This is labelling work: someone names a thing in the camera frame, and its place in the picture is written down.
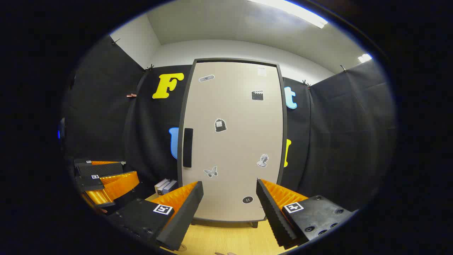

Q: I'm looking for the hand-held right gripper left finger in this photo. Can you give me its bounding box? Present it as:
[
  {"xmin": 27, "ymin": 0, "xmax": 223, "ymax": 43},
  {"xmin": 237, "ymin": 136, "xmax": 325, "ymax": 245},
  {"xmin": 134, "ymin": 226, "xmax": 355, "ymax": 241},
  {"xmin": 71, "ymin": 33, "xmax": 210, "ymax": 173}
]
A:
[{"xmin": 106, "ymin": 181, "xmax": 205, "ymax": 252}]

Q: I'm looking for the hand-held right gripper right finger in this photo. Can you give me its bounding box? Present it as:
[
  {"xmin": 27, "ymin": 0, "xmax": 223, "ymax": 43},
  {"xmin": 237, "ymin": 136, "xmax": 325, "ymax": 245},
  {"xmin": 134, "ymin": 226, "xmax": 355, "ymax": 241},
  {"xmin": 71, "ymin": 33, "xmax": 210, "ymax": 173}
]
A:
[{"xmin": 256, "ymin": 178, "xmax": 356, "ymax": 250}]

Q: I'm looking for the black cabinet door handle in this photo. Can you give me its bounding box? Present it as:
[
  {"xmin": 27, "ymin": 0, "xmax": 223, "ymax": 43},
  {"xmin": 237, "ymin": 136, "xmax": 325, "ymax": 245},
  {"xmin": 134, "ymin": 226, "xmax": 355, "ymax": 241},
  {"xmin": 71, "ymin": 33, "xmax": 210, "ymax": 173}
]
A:
[{"xmin": 183, "ymin": 128, "xmax": 194, "ymax": 168}]

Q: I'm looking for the beige cabinet door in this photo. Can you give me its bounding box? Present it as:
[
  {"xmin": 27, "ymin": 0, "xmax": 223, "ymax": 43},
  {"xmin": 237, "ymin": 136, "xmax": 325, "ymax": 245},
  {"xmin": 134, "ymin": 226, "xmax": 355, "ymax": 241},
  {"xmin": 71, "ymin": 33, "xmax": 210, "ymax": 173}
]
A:
[{"xmin": 178, "ymin": 59, "xmax": 287, "ymax": 222}]

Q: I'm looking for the white book dark top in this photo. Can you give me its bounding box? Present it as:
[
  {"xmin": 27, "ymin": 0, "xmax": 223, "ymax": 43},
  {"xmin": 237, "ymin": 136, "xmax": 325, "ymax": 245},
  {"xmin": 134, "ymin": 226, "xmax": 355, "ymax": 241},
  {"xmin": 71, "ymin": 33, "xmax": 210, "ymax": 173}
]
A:
[{"xmin": 159, "ymin": 180, "xmax": 174, "ymax": 196}]

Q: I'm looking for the black backdrop cloth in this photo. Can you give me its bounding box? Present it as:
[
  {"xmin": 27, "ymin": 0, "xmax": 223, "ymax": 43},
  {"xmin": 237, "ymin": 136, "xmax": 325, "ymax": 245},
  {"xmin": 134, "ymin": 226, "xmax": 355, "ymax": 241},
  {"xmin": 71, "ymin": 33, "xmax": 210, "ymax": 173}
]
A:
[{"xmin": 62, "ymin": 35, "xmax": 397, "ymax": 213}]

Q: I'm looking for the long ceiling light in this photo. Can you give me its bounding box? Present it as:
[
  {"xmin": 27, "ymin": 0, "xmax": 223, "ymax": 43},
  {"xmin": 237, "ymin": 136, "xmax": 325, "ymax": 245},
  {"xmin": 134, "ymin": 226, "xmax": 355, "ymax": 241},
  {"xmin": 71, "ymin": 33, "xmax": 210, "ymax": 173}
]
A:
[{"xmin": 248, "ymin": 0, "xmax": 328, "ymax": 29}]

